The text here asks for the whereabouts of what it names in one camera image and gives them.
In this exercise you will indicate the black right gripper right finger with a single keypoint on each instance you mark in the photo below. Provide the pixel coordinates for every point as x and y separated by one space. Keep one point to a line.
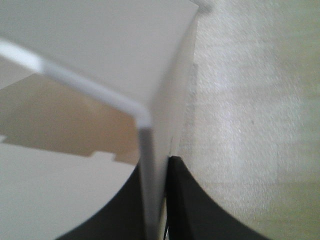
193 215

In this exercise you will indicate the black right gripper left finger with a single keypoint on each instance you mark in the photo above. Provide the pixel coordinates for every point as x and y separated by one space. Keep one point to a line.
120 219

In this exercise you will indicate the white plastic trash bin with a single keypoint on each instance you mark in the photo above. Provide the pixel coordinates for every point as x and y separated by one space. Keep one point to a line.
89 89

